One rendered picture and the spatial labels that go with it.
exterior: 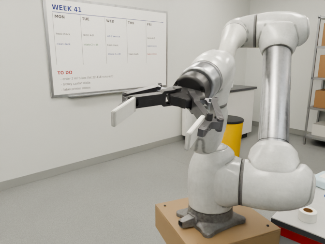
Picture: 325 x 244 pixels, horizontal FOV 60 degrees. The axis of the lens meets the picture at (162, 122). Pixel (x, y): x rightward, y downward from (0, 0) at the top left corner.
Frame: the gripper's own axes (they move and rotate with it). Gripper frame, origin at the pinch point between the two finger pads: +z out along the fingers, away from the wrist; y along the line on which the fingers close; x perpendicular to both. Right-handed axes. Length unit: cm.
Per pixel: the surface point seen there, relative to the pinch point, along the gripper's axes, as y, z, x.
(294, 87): -29, -501, -160
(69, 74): 216, -202, -95
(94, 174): 169, -176, -207
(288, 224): -33, -62, -68
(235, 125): 27, -271, -142
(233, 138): 25, -267, -158
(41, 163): 218, -142, -188
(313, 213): -41, -68, -63
